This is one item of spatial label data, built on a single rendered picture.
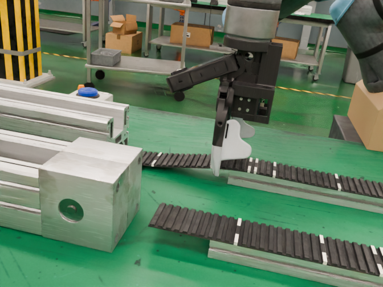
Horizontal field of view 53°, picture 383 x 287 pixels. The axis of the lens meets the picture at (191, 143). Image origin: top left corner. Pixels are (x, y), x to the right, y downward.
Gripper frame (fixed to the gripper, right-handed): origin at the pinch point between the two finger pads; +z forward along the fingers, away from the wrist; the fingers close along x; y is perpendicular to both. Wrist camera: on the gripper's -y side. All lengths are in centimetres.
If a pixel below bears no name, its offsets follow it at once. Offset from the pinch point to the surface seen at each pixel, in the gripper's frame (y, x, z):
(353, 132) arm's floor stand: 28.5, 35.6, 3.4
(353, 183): 22.2, 0.5, 0.1
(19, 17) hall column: -210, 250, 20
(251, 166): 5.8, -1.2, -0.2
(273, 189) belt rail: 10.0, -2.0, 2.8
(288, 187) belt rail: 12.2, -1.3, 2.1
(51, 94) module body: -31.9, 2.9, -5.1
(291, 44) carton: 30, 470, 40
